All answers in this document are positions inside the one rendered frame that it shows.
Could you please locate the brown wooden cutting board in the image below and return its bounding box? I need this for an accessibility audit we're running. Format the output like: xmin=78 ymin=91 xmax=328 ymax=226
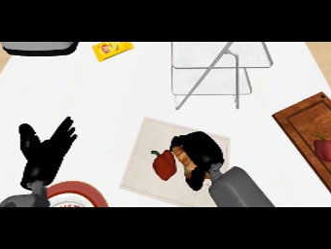
xmin=270 ymin=91 xmax=331 ymax=208

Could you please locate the silver wire tiered shelf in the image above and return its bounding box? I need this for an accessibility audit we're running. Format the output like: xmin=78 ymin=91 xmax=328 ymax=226
xmin=170 ymin=42 xmax=275 ymax=111

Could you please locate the dark red bell pepper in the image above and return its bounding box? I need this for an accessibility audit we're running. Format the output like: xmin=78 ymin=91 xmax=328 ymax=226
xmin=312 ymin=133 xmax=331 ymax=163

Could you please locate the golden brown croissant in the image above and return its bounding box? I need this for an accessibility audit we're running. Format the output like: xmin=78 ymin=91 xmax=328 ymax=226
xmin=170 ymin=145 xmax=199 ymax=180

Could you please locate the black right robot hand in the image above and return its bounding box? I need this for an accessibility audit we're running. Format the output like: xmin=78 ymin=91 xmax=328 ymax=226
xmin=170 ymin=130 xmax=226 ymax=192

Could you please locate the yellow snack packet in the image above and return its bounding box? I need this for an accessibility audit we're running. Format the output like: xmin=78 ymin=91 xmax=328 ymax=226
xmin=90 ymin=42 xmax=136 ymax=63

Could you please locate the grey and black appliance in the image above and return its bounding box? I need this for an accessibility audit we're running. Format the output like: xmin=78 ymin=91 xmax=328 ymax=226
xmin=0 ymin=42 xmax=81 ymax=56

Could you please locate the beige placemat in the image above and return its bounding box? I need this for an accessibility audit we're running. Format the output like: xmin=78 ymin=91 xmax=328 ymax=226
xmin=118 ymin=117 xmax=232 ymax=208

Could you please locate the red rimmed white plate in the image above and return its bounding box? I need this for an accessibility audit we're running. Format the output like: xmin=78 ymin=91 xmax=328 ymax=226
xmin=44 ymin=180 xmax=111 ymax=208

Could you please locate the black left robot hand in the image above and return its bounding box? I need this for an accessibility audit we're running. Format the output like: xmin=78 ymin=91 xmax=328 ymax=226
xmin=18 ymin=116 xmax=80 ymax=192

